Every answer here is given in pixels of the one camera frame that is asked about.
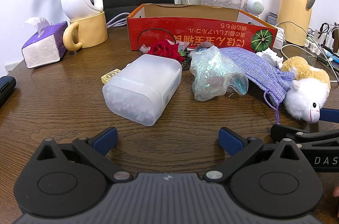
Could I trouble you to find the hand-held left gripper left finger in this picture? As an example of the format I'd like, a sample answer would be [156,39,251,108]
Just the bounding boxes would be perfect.
[36,127,133,183]

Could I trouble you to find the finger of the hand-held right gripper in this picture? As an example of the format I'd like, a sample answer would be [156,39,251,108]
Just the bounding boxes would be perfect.
[271,125,339,150]
[320,108,339,124]

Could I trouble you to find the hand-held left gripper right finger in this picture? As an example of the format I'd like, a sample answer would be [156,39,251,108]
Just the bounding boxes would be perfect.
[203,127,301,183]

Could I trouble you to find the yellow white plush toy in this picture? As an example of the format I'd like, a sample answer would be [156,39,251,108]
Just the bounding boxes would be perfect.
[281,56,331,123]

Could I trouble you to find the translucent cotton swab box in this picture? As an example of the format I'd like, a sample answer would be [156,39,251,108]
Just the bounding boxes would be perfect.
[102,54,183,126]

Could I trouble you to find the small yellow tile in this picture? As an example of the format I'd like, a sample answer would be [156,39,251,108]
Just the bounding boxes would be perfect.
[101,68,121,85]

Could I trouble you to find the lilac drawstring pouch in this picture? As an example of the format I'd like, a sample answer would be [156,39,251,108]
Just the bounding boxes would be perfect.
[220,48,295,125]

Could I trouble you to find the iridescent plastic bag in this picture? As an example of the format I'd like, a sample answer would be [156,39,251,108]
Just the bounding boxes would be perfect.
[190,45,249,102]

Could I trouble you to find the white tissue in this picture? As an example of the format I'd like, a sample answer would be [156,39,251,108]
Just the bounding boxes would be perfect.
[256,48,284,67]

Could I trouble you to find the black hair tie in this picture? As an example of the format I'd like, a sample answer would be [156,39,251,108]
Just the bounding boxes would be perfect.
[137,28,176,51]

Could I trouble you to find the red artificial rose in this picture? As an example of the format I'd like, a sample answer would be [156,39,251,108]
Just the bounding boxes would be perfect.
[147,40,186,65]

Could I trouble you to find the red cardboard box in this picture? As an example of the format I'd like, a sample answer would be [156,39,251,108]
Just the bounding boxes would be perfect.
[126,4,278,53]

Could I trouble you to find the blue pen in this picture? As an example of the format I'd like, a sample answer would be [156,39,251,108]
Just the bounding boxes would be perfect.
[315,50,339,65]

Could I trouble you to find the dark blue case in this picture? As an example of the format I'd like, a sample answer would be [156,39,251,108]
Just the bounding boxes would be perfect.
[0,76,17,108]

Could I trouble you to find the purple tissue pack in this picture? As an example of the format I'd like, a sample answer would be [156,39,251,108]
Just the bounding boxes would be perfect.
[22,17,69,69]

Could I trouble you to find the yellow mug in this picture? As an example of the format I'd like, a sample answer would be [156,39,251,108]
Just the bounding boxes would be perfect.
[63,11,108,52]

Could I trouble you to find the yellow thermos jug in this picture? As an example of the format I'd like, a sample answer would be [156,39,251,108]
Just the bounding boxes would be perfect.
[276,0,318,46]

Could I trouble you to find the white round speaker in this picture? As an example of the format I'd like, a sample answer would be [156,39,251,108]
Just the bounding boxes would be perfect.
[246,0,265,15]

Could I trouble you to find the white cable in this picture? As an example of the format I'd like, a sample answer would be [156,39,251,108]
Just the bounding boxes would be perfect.
[275,21,339,83]

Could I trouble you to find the white wall socket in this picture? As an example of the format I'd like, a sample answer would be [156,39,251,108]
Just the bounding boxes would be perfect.
[5,61,22,74]

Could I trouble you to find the lilac cable bundle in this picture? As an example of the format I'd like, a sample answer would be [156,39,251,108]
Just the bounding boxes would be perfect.
[106,13,132,28]

